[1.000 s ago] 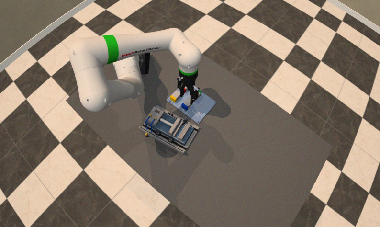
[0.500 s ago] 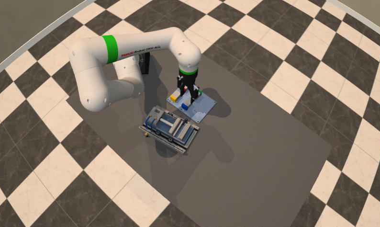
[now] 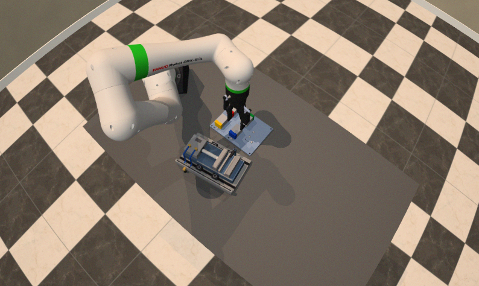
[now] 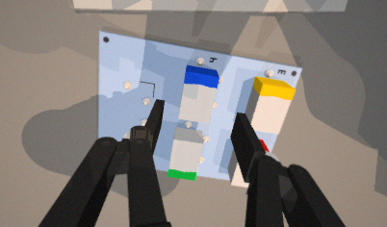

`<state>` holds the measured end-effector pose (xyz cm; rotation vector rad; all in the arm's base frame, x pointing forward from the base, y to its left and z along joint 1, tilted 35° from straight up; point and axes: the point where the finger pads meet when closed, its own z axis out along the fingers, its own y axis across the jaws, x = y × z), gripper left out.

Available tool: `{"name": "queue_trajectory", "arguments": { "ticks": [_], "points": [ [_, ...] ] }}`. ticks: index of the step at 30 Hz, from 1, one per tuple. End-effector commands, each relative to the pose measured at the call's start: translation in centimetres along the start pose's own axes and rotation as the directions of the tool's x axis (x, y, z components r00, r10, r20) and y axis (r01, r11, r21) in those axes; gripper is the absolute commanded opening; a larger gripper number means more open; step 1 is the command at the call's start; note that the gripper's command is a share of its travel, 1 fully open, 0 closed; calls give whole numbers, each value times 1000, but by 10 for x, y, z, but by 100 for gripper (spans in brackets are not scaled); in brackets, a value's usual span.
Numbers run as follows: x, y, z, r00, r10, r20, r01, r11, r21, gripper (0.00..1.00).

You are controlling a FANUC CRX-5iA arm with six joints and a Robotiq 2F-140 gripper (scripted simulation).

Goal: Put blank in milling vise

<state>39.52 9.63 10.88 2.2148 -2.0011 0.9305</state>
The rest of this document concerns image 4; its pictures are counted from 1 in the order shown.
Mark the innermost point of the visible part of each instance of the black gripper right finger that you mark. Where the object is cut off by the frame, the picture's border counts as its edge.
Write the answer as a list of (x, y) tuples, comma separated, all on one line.
[(303, 203)]

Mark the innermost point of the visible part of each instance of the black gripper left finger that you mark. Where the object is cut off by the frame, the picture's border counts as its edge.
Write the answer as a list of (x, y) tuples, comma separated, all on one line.
[(82, 199)]

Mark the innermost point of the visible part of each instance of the peach block with yellow end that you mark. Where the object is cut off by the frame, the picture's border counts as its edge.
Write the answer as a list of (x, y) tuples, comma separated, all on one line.
[(268, 104)]

